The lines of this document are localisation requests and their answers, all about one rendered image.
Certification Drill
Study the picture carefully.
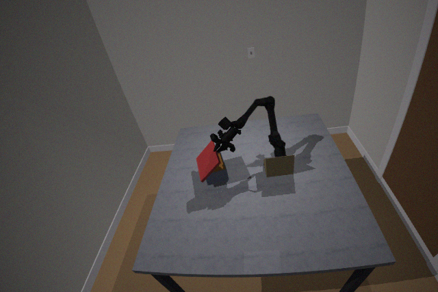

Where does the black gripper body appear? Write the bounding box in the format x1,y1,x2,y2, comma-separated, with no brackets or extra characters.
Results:
210,132,235,152

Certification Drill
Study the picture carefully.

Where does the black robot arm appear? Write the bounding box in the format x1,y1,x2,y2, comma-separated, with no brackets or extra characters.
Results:
218,96,287,157

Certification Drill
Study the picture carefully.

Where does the red box lid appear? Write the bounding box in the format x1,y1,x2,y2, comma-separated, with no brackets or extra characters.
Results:
196,141,221,183

